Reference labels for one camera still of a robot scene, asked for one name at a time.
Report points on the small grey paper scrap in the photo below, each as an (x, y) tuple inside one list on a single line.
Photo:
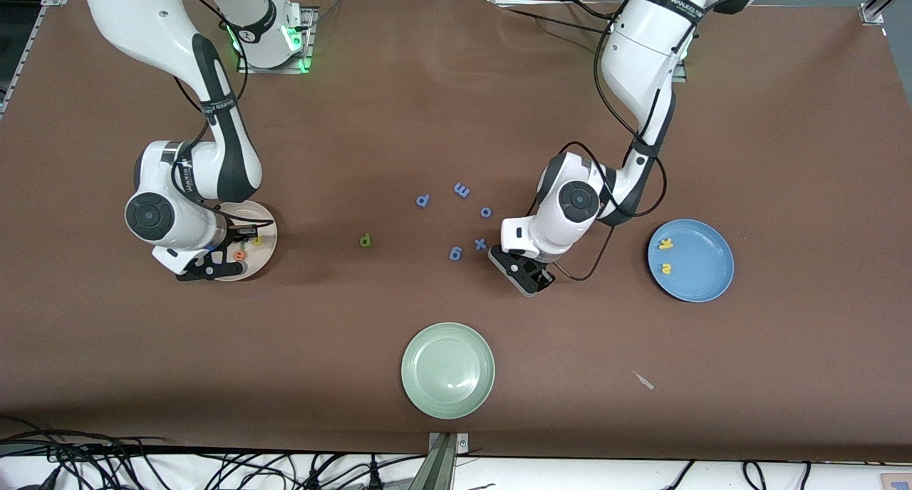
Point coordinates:
[(645, 382)]

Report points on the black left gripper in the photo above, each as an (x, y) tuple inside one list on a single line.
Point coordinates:
[(543, 282)]

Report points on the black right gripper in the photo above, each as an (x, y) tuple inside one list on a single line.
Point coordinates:
[(237, 234)]

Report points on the blue letter g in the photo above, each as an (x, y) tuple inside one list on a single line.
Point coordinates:
[(456, 253)]

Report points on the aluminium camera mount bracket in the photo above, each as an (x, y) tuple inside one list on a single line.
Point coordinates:
[(442, 468)]

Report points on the beige brown plate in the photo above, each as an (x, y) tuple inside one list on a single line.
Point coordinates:
[(263, 251)]

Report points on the blue letter m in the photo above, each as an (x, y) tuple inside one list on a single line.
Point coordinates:
[(462, 190)]

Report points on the blue plate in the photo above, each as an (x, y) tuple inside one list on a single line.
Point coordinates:
[(698, 262)]

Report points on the green plate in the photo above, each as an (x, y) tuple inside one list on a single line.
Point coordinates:
[(447, 370)]

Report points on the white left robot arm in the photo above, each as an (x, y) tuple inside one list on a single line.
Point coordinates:
[(634, 48)]

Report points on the green letter p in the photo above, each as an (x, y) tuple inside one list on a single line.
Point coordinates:
[(365, 241)]

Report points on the brown table mat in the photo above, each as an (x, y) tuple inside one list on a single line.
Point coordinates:
[(427, 105)]

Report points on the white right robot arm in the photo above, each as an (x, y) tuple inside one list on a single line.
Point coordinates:
[(142, 20)]

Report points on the blue letter d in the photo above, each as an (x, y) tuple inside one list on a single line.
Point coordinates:
[(422, 201)]

